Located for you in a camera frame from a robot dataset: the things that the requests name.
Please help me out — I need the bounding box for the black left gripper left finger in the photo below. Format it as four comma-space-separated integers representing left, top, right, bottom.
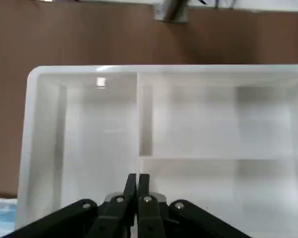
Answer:
0, 173, 138, 238

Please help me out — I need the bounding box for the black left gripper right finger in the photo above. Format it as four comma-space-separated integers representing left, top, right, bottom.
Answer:
138, 173, 251, 238

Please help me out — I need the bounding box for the white plastic partition tray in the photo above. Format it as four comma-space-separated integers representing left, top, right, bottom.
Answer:
14, 64, 298, 238

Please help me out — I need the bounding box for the wide blue white flat packet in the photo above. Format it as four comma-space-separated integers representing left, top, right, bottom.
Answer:
0, 197, 18, 238

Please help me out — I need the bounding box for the aluminium post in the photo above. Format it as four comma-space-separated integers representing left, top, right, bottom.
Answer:
153, 0, 190, 24

